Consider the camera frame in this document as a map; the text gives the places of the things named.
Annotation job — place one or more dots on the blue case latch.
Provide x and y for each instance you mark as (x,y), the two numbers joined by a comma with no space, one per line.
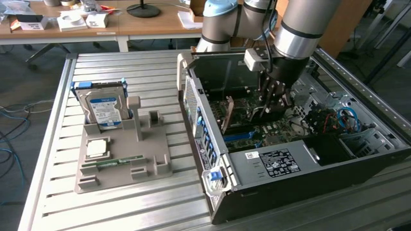
(214,175)

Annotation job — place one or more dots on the black round lamp base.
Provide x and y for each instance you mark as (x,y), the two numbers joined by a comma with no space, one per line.
(143,11)

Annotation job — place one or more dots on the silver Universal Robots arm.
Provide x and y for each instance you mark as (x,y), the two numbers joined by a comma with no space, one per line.
(298,36)

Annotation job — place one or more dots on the hard disk in blue caddy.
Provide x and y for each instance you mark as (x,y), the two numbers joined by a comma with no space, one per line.
(103,108)

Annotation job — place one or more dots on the wooden cabinet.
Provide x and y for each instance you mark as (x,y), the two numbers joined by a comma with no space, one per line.
(350,24)

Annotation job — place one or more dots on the small white cardboard box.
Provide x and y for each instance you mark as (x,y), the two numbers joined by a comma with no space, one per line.
(97,21)

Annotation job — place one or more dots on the silver CPU chip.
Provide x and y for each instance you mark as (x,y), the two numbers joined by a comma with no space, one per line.
(97,149)

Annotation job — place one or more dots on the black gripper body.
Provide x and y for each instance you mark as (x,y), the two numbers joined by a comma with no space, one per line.
(289,69)

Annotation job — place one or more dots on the green graphics card with fan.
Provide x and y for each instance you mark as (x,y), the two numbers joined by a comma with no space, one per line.
(228,115)

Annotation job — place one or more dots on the green motherboard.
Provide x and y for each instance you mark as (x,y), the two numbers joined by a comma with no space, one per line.
(280,130)

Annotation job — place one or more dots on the wooden desk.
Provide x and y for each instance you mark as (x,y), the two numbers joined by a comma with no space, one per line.
(145,29)

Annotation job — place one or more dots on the grey power supply unit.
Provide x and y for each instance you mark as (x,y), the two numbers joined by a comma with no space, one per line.
(250,173)

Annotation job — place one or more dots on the silver metal disk bay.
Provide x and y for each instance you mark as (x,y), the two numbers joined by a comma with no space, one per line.
(369,142)

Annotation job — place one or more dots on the green RAM stick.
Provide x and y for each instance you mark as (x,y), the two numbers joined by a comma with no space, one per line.
(113,161)

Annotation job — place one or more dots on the black chair base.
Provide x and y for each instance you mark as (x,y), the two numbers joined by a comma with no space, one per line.
(49,49)

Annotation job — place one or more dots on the black open PC case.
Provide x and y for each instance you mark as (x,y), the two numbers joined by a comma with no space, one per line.
(289,192)

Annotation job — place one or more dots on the brown cardboard box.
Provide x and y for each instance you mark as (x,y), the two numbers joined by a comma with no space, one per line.
(195,7)

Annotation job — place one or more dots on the white box with black lid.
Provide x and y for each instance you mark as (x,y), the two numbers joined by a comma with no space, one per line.
(33,22)

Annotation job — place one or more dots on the blue expansion slot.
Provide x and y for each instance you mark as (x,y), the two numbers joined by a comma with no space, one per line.
(240,137)

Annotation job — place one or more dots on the beige parts rack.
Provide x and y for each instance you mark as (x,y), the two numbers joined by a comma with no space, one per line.
(122,149)

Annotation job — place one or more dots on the white paper stack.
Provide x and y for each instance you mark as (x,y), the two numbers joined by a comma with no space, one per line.
(190,21)

